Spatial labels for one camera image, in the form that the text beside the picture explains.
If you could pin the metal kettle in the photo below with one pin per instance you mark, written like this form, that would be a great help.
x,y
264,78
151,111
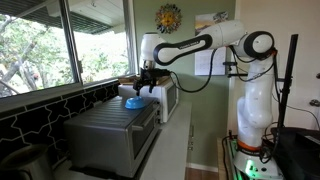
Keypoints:
x,y
26,163

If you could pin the sun wall decoration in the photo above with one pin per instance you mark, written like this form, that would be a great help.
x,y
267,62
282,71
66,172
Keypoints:
x,y
168,18

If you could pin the wall calendar with landscape photo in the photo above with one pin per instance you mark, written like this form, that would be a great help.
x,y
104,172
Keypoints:
x,y
208,65

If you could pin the blue bowl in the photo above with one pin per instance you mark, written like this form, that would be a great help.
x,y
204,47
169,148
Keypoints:
x,y
135,103

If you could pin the white microwave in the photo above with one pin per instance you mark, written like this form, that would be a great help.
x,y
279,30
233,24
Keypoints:
x,y
166,100

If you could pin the metal door lever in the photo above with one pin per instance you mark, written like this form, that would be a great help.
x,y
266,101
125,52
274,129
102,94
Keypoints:
x,y
315,102

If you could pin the black equipment box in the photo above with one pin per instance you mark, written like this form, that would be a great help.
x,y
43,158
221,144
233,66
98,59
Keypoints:
x,y
296,153

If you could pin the large wooden tray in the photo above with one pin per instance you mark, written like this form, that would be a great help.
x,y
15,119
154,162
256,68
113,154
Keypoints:
x,y
128,80

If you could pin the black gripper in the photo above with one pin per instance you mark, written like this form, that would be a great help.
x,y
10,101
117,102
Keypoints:
x,y
150,75

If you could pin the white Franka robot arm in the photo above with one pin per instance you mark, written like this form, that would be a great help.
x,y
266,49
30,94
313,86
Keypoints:
x,y
253,100

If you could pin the black stand crossbar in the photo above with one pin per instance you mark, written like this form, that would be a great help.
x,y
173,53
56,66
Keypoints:
x,y
238,75

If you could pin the silver toaster oven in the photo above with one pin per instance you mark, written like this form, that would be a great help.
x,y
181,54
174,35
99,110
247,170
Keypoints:
x,y
110,136

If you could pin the window with metal frame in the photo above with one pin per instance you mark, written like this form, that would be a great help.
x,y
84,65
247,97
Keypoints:
x,y
40,50

